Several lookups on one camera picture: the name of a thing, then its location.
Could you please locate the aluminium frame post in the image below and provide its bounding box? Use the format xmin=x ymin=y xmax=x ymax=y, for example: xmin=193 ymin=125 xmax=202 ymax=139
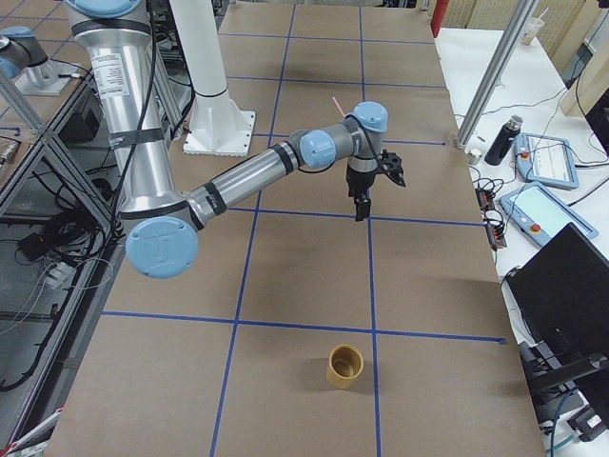
xmin=455 ymin=0 xmax=539 ymax=149

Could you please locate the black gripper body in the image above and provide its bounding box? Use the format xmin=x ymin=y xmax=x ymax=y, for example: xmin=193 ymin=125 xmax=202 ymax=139
xmin=346 ymin=154 xmax=393 ymax=197

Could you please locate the paper cup with straw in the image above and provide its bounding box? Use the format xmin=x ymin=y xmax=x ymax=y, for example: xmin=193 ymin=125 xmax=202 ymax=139
xmin=521 ymin=8 xmax=549 ymax=46

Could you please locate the small silver metal cylinder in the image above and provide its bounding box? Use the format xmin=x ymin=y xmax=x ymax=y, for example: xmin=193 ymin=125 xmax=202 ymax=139
xmin=466 ymin=148 xmax=482 ymax=166

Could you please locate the black usb hub strip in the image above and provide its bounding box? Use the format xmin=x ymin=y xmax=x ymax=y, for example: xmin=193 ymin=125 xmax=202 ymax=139
xmin=475 ymin=188 xmax=507 ymax=250

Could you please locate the yellow wooden cup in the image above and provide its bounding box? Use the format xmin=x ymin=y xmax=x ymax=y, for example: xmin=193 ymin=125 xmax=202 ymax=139
xmin=325 ymin=344 xmax=364 ymax=389

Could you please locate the black monitor on stand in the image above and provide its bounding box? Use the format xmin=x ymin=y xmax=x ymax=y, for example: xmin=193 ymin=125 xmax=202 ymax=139
xmin=506 ymin=223 xmax=608 ymax=421

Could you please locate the aluminium truss frame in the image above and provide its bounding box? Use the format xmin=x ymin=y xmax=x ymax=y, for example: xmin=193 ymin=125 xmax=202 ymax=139
xmin=0 ymin=28 xmax=191 ymax=457

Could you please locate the red object at edge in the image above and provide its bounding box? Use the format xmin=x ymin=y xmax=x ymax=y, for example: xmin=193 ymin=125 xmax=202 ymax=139
xmin=430 ymin=0 xmax=450 ymax=38

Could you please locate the blue teach pendant tablet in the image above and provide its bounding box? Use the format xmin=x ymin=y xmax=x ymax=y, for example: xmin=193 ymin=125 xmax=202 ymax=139
xmin=500 ymin=182 xmax=599 ymax=247

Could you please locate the black water bottle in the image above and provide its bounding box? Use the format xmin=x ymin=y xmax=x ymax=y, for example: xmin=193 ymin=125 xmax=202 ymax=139
xmin=484 ymin=115 xmax=523 ymax=166

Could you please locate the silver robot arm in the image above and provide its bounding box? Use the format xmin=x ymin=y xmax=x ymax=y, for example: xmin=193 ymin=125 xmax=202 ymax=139
xmin=67 ymin=1 xmax=404 ymax=279

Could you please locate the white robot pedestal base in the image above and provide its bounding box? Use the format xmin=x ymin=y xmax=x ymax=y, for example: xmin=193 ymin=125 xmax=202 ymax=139
xmin=170 ymin=0 xmax=256 ymax=157

